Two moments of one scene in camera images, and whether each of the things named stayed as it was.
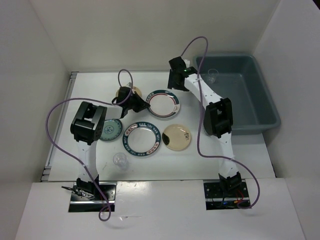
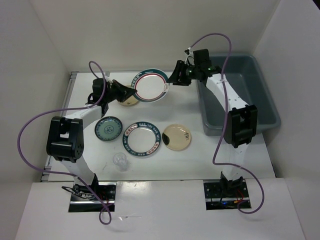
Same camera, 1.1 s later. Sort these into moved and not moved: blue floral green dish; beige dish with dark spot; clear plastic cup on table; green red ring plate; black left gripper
Moved: black left gripper; green red ring plate
Not moved: clear plastic cup on table; beige dish with dark spot; blue floral green dish
